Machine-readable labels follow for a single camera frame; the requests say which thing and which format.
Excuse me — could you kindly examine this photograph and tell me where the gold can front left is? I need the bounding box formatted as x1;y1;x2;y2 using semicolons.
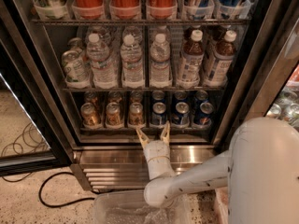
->
80;103;100;126

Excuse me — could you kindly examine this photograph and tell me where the silver green can front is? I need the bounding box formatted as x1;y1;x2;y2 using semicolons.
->
62;50;91;89

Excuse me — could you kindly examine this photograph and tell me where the silver green can back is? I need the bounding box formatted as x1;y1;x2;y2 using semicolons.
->
67;37;85;56

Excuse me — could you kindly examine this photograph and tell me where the clear plastic bin right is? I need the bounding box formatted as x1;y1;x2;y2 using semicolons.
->
214;188;228;224

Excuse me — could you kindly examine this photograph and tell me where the clear bubble wrap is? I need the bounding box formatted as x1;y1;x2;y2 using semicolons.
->
105;206;174;224

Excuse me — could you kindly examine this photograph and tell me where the clear plastic bin left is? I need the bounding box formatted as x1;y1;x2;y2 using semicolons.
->
93;189;192;224

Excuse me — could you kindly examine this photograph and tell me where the water bottle front middle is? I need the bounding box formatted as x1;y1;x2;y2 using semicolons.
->
121;35;145;88

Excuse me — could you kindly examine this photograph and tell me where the gold can back left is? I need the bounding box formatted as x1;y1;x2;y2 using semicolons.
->
84;91;99;105

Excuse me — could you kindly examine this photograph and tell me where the gold can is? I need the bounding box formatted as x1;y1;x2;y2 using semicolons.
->
80;103;100;126
129;103;144;126
106;102;121;126
84;91;99;105
130;91;143;104
107;91;122;104

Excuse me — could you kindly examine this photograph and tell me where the water bottle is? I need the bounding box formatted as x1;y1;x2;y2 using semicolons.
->
121;35;145;88
87;34;117;89
149;34;171;88

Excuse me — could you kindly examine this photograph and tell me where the silver green can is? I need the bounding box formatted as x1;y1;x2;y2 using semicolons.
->
62;50;91;89
67;37;85;56

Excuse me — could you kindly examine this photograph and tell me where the red coca-cola can middle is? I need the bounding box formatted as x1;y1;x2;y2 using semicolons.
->
111;0;139;20

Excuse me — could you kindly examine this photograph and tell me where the blue red can left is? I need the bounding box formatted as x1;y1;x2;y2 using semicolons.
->
184;0;209;20

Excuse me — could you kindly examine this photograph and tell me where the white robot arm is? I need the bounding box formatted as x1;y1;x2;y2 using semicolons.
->
136;117;299;224

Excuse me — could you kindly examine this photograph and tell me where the blue pepsi can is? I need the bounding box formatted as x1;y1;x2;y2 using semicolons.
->
173;91;187;104
151;102;166;126
193;102;214;125
151;91;165;104
172;102;190;125
194;90;208;105

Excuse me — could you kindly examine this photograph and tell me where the iced tea bottle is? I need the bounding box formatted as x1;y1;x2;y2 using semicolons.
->
204;30;236;87
178;30;204;88

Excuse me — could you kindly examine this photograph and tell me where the open glass fridge door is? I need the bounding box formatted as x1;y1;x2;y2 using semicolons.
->
0;0;73;176

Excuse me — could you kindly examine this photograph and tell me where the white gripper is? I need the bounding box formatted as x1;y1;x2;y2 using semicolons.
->
135;121;175;180

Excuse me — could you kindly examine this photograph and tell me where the gold can back right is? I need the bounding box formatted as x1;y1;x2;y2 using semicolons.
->
130;91;143;104

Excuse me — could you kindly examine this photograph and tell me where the water bottle front right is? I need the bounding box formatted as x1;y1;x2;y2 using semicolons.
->
149;34;171;88

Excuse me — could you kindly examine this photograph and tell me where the black power cable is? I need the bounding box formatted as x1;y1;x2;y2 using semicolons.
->
38;171;101;209

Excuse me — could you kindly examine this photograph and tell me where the gold can back middle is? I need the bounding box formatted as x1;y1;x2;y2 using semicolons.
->
107;91;122;104

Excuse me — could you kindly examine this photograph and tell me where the water bottle front left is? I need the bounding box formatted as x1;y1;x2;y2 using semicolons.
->
87;34;117;89

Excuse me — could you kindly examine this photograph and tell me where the gold can front right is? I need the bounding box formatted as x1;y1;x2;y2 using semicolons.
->
129;103;144;126

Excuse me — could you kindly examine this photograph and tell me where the iced tea bottle left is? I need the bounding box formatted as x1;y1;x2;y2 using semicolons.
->
178;30;204;88

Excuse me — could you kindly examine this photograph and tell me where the stainless steel fridge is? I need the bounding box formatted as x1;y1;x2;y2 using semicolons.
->
15;0;292;190

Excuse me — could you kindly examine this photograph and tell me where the red coca-cola can right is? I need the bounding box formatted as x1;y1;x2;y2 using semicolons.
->
149;0;175;19

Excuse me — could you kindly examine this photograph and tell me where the clear plastic bin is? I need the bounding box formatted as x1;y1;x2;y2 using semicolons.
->
214;188;228;224
93;189;192;224

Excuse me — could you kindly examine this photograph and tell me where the right glass fridge door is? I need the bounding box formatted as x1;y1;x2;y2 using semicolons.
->
233;0;299;130

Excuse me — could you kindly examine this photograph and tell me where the gold can front middle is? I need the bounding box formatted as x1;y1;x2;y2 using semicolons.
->
106;102;121;126

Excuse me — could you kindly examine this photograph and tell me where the iced tea bottle right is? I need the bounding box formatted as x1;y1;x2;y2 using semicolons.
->
204;30;236;87

